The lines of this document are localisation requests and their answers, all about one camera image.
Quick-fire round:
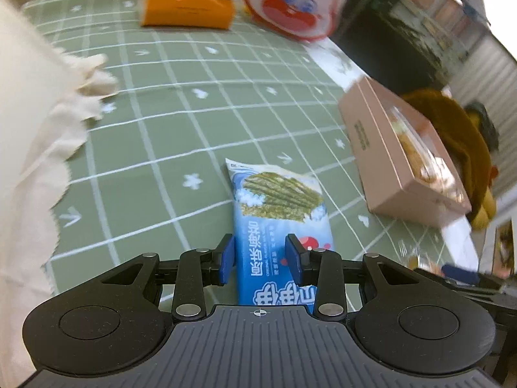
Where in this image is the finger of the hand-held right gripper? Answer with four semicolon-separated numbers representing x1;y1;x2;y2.
441;264;480;286
416;268;505;297

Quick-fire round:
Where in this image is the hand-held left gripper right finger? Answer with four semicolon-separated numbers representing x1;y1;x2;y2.
285;233;419;322

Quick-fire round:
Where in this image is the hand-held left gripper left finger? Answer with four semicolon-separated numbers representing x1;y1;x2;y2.
99;233;236;323

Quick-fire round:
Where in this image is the blue seaweed snack packet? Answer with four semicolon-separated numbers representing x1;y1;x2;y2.
225;157;336;306

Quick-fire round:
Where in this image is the pink cardboard box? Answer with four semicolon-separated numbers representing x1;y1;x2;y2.
338;78;472;227

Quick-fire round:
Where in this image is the brown plush toy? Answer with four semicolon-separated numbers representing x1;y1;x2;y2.
400;89;501;232

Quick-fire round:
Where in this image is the green checked tablecloth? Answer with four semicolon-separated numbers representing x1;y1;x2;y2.
20;0;482;317

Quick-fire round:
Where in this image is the cream cloth bag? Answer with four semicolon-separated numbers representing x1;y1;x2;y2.
0;0;120;388

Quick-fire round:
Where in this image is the cartoon rabbit bag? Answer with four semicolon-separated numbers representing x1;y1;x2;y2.
242;0;350;42

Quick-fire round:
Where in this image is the dark display shelf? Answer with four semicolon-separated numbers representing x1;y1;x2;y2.
351;0;499;83

